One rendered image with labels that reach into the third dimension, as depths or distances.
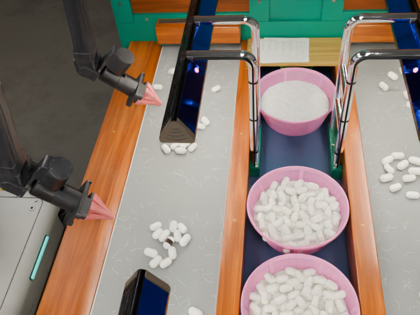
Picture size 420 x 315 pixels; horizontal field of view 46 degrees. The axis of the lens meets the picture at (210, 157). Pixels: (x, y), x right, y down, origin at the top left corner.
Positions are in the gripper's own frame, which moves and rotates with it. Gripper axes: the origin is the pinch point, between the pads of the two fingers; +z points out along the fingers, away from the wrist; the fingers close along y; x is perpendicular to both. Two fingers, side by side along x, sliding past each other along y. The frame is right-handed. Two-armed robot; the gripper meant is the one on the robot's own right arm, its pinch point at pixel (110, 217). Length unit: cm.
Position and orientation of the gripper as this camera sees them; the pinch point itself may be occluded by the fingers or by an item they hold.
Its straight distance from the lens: 124.0
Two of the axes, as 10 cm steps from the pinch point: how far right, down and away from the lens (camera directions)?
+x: -5.8, 4.8, 6.5
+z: 8.0, 4.4, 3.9
